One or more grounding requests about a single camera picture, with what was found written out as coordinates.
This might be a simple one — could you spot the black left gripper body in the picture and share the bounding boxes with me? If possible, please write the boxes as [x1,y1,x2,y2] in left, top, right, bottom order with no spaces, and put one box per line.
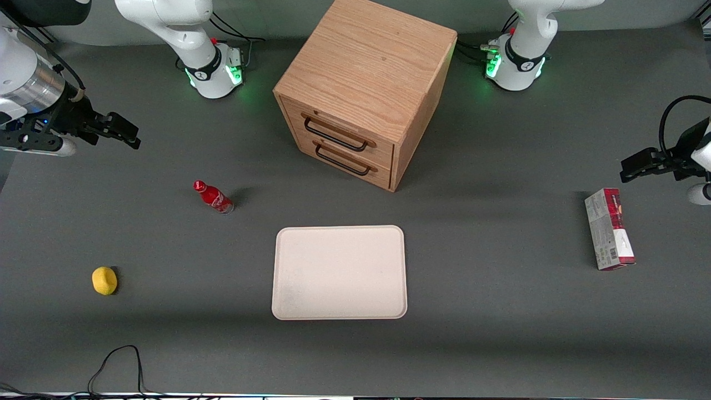
[659,118,711,182]

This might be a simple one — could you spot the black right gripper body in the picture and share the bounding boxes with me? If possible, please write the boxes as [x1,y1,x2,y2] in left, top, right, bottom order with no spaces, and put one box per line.
[33,96,118,147]

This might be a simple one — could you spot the black metal drawer handle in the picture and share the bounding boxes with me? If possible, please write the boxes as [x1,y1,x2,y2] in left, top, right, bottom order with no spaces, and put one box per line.
[312,139,379,177]
[301,112,377,153]

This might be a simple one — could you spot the wooden drawer with inside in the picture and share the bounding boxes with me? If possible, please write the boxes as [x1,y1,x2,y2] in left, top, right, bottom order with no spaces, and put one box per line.
[279,96,396,170]

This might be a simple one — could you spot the wooden oak drawer cabinet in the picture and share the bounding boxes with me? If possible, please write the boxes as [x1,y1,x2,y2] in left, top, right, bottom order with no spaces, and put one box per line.
[273,0,458,193]

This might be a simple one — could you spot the wooden drawer front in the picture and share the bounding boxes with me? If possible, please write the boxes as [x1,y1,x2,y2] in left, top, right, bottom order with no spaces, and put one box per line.
[288,121,395,193]

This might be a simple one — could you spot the grey and red carton box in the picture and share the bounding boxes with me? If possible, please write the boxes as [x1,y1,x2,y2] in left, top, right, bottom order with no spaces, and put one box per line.
[584,188,637,272]

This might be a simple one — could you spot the red cola bottle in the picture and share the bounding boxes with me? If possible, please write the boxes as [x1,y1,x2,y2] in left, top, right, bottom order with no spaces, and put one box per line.
[193,179,235,215]

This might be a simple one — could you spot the yellow lemon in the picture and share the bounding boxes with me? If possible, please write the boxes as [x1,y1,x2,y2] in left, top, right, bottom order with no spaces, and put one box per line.
[91,266,118,296]

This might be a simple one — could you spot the beige rectangular tray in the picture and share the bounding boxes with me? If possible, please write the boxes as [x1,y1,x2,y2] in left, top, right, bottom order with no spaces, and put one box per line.
[271,224,408,321]

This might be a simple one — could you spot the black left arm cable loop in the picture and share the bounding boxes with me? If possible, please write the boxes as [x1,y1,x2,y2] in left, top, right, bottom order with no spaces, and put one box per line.
[658,95,711,163]

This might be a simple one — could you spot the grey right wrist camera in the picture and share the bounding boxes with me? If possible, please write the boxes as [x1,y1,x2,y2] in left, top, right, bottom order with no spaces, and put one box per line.
[0,129,77,158]

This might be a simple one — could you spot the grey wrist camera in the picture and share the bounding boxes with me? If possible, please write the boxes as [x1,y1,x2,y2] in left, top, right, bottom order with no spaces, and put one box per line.
[0,129,77,158]
[687,183,711,207]

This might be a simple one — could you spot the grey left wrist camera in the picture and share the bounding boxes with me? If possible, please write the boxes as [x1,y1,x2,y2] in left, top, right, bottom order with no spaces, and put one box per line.
[687,183,711,207]

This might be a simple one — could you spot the black right base cables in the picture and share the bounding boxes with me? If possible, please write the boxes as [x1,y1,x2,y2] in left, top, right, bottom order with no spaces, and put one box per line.
[210,11,266,68]

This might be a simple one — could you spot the black base cables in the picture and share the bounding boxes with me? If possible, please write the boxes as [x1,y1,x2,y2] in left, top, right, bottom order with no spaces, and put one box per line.
[455,12,518,66]
[210,11,266,68]

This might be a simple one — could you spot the black left base cables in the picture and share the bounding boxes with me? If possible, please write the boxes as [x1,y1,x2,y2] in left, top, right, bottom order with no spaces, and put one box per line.
[455,12,518,66]

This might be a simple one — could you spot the black cable on table edge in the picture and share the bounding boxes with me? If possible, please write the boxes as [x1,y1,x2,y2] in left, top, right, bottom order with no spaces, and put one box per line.
[0,344,167,399]

